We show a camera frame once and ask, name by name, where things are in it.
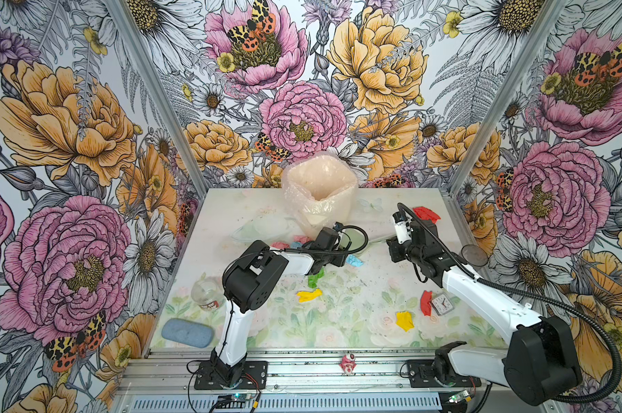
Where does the green plastic dustpan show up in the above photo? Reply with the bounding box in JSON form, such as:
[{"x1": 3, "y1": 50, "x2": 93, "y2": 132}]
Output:
[{"x1": 339, "y1": 229, "x2": 394, "y2": 255}]

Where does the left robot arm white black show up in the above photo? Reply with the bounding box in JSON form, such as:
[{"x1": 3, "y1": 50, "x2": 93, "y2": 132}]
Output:
[{"x1": 210, "y1": 223, "x2": 352, "y2": 373}]

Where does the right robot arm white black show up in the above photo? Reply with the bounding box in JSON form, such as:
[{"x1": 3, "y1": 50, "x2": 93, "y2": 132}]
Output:
[{"x1": 387, "y1": 212, "x2": 583, "y2": 406}]

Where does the blue paper scrap by dustpan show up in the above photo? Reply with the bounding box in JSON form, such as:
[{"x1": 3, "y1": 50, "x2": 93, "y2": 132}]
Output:
[{"x1": 346, "y1": 255, "x2": 364, "y2": 268}]

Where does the green paper scrap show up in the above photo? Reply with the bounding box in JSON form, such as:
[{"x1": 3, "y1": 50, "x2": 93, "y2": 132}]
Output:
[{"x1": 307, "y1": 269, "x2": 325, "y2": 289}]

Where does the red paper scrap back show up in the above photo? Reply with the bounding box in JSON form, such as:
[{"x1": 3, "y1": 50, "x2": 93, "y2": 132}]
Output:
[{"x1": 412, "y1": 206, "x2": 441, "y2": 225}]

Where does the red paper scrap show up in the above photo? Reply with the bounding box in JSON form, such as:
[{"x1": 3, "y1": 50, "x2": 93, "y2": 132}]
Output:
[
  {"x1": 419, "y1": 291, "x2": 432, "y2": 317},
  {"x1": 412, "y1": 206, "x2": 441, "y2": 225}
]

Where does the large pink paper scrap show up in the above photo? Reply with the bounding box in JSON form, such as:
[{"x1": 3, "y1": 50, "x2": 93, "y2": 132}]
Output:
[{"x1": 271, "y1": 242, "x2": 290, "y2": 251}]

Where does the yellow paper scrap centre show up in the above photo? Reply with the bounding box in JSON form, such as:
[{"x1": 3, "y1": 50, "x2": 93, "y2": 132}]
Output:
[{"x1": 296, "y1": 288, "x2": 323, "y2": 303}]

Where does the yellow paper scrap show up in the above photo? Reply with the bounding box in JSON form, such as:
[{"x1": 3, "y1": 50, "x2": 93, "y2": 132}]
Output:
[
  {"x1": 296, "y1": 288, "x2": 323, "y2": 303},
  {"x1": 396, "y1": 311, "x2": 414, "y2": 332}
]

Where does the grey transparent plastic cup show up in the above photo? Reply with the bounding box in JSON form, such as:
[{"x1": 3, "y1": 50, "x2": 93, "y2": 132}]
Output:
[{"x1": 461, "y1": 244, "x2": 489, "y2": 268}]

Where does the red paper scrap front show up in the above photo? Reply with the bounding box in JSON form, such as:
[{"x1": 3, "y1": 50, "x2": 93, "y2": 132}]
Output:
[{"x1": 419, "y1": 291, "x2": 432, "y2": 317}]

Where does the cream bin with plastic bag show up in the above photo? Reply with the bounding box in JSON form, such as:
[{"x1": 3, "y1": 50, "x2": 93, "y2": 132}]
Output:
[{"x1": 281, "y1": 152, "x2": 358, "y2": 237}]

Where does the small white alarm clock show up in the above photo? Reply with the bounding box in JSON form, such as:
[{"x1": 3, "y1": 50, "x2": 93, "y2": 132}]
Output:
[{"x1": 431, "y1": 294, "x2": 455, "y2": 316}]

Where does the clear glass bowl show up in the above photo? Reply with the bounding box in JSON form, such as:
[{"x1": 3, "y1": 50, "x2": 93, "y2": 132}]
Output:
[{"x1": 231, "y1": 215, "x2": 291, "y2": 244}]

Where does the yellow paper scrap front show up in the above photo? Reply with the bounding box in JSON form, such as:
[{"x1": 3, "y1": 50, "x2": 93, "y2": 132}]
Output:
[{"x1": 396, "y1": 311, "x2": 414, "y2": 332}]

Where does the clear round glass jar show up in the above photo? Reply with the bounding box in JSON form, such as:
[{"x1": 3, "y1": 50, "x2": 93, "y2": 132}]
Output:
[{"x1": 190, "y1": 278, "x2": 225, "y2": 311}]

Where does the grey blue sponge pad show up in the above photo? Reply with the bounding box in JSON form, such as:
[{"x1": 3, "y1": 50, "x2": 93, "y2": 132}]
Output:
[{"x1": 161, "y1": 318, "x2": 214, "y2": 349}]

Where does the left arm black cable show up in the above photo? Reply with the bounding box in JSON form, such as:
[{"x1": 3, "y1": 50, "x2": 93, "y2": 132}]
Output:
[{"x1": 214, "y1": 224, "x2": 369, "y2": 362}]

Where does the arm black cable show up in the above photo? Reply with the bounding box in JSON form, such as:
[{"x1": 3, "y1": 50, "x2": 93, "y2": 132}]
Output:
[
  {"x1": 396, "y1": 202, "x2": 622, "y2": 404},
  {"x1": 214, "y1": 224, "x2": 369, "y2": 362}
]

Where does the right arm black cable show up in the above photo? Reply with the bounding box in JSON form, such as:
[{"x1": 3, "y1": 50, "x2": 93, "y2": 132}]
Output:
[{"x1": 396, "y1": 202, "x2": 622, "y2": 404}]

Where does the small pink figurine on rail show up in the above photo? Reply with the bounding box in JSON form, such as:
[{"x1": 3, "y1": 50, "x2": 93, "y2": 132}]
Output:
[{"x1": 339, "y1": 353, "x2": 357, "y2": 376}]

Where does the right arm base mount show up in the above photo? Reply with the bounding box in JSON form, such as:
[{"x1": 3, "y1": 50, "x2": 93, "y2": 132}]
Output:
[{"x1": 402, "y1": 359, "x2": 481, "y2": 388}]

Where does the aluminium front rail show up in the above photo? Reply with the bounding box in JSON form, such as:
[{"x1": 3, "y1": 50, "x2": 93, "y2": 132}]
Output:
[{"x1": 110, "y1": 349, "x2": 567, "y2": 412}]

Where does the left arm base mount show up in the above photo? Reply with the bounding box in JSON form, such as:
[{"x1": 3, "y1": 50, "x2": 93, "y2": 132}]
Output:
[{"x1": 193, "y1": 361, "x2": 269, "y2": 391}]

